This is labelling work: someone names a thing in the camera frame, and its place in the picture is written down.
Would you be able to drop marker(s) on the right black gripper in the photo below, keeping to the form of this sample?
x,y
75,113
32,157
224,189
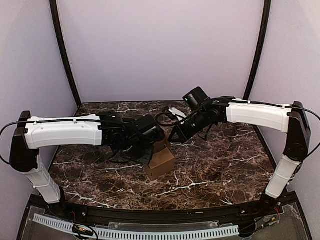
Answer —
x,y
180,139

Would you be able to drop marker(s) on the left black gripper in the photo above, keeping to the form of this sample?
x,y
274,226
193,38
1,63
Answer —
x,y
146,158

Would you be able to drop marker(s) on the brown cardboard box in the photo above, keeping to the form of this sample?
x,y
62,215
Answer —
x,y
162,161

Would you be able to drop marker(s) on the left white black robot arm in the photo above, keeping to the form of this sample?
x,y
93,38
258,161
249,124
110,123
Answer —
x,y
133,139

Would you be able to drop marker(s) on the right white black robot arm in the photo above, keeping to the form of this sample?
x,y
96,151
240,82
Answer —
x,y
290,119

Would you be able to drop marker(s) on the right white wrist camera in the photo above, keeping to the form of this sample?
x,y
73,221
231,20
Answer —
x,y
176,114

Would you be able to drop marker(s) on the black front rail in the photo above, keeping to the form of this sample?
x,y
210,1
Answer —
x,y
237,214

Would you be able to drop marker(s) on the white slotted cable duct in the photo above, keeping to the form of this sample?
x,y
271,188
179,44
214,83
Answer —
x,y
121,231

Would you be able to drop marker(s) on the right black frame post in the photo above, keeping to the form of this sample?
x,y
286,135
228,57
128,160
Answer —
x,y
259,48

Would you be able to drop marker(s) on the black frame post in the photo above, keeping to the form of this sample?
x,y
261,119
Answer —
x,y
63,52
259,48

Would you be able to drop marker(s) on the left black frame post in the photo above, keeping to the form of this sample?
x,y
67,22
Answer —
x,y
63,52

